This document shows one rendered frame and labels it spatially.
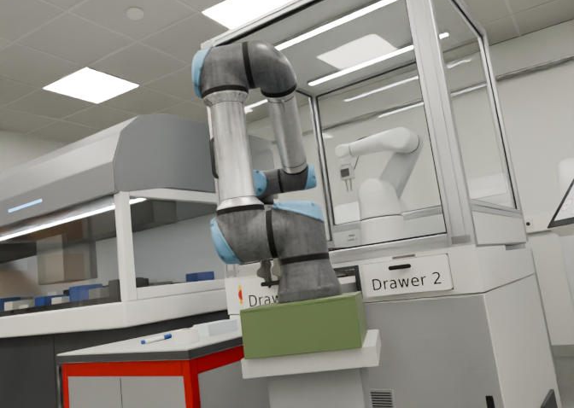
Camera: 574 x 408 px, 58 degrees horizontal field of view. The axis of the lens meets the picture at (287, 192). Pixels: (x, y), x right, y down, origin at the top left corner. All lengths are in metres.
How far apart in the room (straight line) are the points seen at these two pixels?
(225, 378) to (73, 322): 1.07
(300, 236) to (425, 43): 0.91
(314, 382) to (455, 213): 0.79
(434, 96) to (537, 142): 3.29
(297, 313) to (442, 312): 0.75
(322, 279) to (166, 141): 1.53
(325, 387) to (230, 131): 0.61
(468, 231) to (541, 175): 3.31
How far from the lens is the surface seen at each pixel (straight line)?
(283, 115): 1.36
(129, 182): 2.33
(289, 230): 1.17
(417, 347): 1.77
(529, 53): 5.21
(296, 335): 1.08
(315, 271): 1.16
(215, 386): 1.58
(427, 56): 1.82
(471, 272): 1.69
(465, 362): 1.73
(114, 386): 1.76
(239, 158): 1.23
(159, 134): 2.52
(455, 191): 1.70
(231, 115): 1.25
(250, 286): 1.71
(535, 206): 4.95
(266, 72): 1.27
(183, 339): 1.61
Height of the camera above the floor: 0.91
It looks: 10 degrees up
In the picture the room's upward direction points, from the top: 7 degrees counter-clockwise
